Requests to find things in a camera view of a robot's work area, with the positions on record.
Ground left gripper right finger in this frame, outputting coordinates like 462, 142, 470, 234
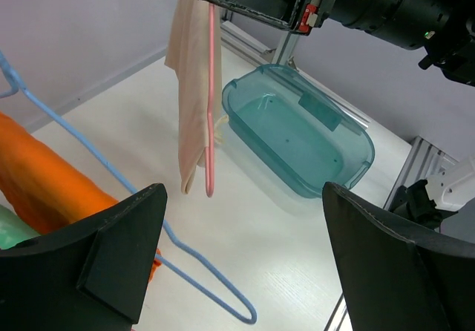
322, 182, 474, 330

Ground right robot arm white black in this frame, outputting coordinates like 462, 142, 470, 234
204, 0, 474, 199

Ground blue hanger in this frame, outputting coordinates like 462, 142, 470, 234
1, 55, 258, 325

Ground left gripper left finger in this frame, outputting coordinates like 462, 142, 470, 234
1, 183, 168, 331

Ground beige trousers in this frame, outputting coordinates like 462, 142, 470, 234
165, 0, 224, 194

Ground teal plastic bin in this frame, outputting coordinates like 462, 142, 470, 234
222, 64, 375, 199

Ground right aluminium frame post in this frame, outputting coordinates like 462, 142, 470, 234
384, 136, 457, 210

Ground pink hanger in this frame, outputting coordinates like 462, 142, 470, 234
205, 4, 215, 198

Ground green patterned trousers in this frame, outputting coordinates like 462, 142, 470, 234
0, 206, 39, 249

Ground orange trousers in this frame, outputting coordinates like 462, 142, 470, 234
0, 111, 164, 282

